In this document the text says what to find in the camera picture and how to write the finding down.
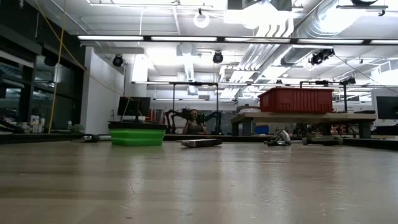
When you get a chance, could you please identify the white ring light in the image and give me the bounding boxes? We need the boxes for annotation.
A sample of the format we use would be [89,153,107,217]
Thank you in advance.
[193,11,211,29]

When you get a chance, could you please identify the yellow extension cable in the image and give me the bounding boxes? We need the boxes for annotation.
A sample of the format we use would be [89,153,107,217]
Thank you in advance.
[48,0,68,134]

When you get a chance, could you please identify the black handled screwdriver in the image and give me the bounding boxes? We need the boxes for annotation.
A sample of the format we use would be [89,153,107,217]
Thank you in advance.
[302,135,344,146]

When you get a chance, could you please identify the black computer monitor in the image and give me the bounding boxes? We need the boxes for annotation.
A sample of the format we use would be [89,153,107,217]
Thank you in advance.
[117,96,152,122]
[376,95,398,121]

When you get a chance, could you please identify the black aluminium rig frame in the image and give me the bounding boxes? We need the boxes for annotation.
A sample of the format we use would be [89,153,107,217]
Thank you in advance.
[0,132,398,152]

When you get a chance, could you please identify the red plastic crate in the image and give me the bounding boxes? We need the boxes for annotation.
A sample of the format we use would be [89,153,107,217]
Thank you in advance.
[257,87,335,113]

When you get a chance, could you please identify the person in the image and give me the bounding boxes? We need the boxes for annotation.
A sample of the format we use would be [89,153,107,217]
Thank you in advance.
[182,108,208,135]

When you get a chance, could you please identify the black background rig frame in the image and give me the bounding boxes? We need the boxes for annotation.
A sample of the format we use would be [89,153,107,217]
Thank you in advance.
[172,81,220,123]

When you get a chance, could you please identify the green square container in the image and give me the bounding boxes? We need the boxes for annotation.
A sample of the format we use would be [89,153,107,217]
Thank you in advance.
[109,129,166,147]

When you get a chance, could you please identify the silver ventilation duct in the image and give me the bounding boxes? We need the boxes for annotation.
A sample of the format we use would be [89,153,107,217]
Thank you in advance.
[292,0,398,40]
[279,45,336,68]

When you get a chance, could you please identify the wooden top rolling table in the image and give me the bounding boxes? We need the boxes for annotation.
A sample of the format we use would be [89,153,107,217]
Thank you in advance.
[229,111,377,140]

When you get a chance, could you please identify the linear ceiling light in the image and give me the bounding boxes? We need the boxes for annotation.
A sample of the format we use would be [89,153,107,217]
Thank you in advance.
[76,34,398,45]

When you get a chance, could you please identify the black eyeglasses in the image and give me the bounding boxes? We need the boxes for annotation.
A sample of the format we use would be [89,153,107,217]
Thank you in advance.
[264,129,292,147]

